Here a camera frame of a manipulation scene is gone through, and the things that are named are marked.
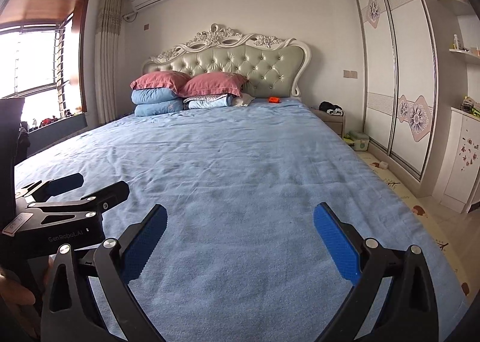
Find beige wall switch plate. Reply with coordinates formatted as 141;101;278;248
343;70;358;79

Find green tufted headboard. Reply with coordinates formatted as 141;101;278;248
142;24;312;99

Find cartoon floor play mat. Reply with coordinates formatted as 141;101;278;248
357;151;473;299

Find dark clothes on chair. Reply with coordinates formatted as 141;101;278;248
16;121;31;164

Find folded patterned blanket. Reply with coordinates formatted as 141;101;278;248
181;94;257;110

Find lower blue folded quilt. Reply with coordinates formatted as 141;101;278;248
134;98;183;117

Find blue bed sheet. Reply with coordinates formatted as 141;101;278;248
15;99;468;341

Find right pink pillow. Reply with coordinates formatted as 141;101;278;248
177;72;248;98

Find left pink pillow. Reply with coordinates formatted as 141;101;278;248
130;70;191;94

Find blue folded quilt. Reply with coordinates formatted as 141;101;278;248
131;88;179;105
134;98;183;117

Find beige curtain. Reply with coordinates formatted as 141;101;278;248
94;0;124;124

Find toys on cabinet top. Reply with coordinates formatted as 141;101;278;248
460;96;480;118

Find white low cabinet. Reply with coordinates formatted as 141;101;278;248
433;107;480;214

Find lower corner shelf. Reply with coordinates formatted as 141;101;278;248
449;34;480;65

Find upper blue folded quilt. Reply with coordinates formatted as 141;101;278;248
131;88;179;105

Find person's left hand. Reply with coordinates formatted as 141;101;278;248
1;257;53;341

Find window with brown frame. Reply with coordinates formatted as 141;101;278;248
1;0;89;130

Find pink pillow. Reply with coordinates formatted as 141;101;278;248
177;72;248;98
130;70;191;94

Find white sliding wardrobe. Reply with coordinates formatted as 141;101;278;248
356;0;467;197

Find green white storage box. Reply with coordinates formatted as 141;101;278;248
343;131;370;151

